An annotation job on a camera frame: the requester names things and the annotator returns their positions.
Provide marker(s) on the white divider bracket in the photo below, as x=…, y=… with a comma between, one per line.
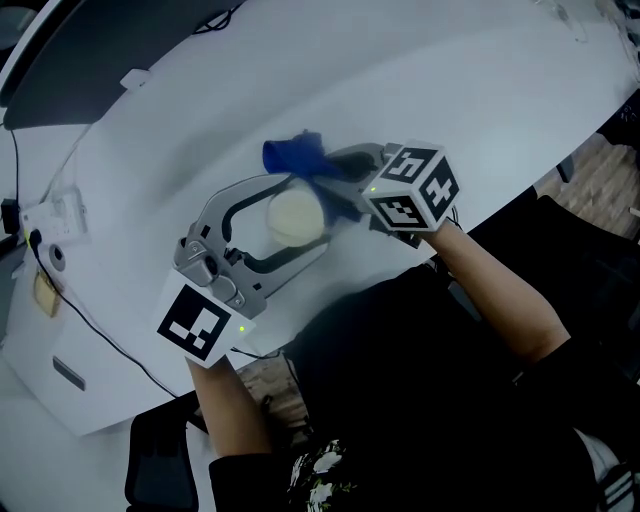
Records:
x=135, y=79

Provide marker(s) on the person's right forearm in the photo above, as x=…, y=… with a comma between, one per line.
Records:
x=500, y=300

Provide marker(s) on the person's left forearm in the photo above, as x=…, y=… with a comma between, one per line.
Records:
x=230, y=415

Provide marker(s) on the yellow notepad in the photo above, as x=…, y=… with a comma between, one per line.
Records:
x=47, y=295

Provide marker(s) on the grey desk grommet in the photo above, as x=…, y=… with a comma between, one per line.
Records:
x=58, y=257

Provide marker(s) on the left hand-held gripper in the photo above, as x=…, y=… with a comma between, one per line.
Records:
x=195, y=325

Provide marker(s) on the cream round ball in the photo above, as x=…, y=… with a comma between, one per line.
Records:
x=295, y=220

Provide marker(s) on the black printed t-shirt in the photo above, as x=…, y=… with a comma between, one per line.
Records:
x=400, y=390

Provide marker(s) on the black office chair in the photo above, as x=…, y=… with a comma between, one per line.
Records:
x=600, y=250
x=160, y=465

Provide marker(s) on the blue cloth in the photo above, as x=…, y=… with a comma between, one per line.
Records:
x=295, y=155

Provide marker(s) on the striped black white shoe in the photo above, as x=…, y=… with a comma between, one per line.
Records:
x=617, y=492

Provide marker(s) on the black power adapter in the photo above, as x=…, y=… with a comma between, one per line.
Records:
x=10, y=216

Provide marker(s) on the white power strip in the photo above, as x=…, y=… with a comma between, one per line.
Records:
x=54, y=214

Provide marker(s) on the dark smartphone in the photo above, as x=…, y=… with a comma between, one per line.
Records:
x=69, y=374

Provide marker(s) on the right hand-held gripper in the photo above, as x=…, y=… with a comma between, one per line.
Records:
x=405, y=210

